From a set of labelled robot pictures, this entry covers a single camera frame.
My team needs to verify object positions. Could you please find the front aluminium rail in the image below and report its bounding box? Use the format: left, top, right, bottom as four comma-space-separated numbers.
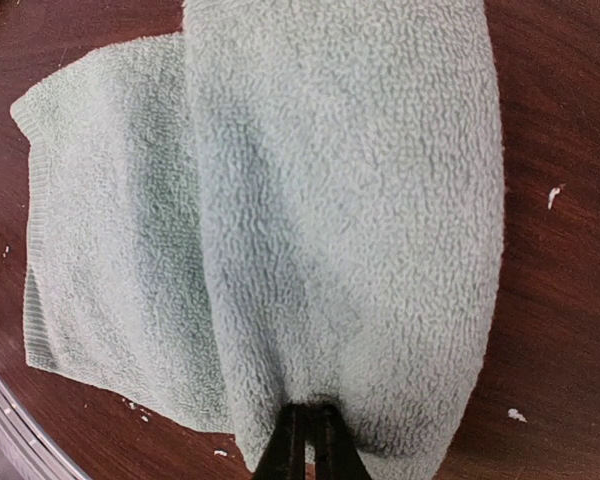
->
0, 378, 90, 480

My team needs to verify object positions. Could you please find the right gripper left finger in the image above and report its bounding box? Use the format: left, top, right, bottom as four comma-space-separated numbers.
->
252, 404, 307, 480

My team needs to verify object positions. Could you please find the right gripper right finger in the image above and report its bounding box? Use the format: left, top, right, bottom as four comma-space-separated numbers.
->
313, 405, 371, 480

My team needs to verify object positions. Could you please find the green panda towel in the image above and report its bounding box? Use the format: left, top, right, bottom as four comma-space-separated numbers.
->
11, 1, 504, 479

